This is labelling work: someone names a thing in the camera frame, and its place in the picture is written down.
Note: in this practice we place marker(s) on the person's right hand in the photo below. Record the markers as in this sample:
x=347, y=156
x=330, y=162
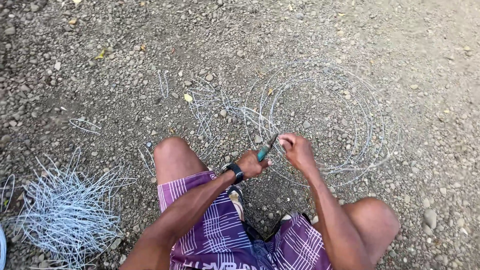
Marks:
x=300, y=152

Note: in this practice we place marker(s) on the person's left hand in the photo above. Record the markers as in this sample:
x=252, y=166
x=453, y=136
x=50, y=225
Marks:
x=249, y=164

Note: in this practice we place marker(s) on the person's left fingers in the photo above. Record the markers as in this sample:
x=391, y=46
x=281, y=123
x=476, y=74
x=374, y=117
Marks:
x=263, y=164

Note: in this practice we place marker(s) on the person's right fingers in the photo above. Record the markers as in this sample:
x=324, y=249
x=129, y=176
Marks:
x=285, y=140

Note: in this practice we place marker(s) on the black wrist watch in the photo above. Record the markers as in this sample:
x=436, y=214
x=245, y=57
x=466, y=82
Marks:
x=235, y=170

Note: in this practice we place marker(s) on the person's left leg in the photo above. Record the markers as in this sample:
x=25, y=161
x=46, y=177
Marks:
x=176, y=157

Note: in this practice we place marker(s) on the person's leg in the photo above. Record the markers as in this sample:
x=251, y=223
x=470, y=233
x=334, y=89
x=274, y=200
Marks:
x=176, y=157
x=375, y=225

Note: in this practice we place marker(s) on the purple checked shorts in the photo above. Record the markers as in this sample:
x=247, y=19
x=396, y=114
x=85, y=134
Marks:
x=215, y=240

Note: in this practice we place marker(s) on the yellow leaf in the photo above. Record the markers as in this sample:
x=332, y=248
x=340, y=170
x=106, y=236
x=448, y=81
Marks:
x=187, y=98

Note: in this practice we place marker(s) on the person's right leg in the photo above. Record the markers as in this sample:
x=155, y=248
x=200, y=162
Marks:
x=375, y=225

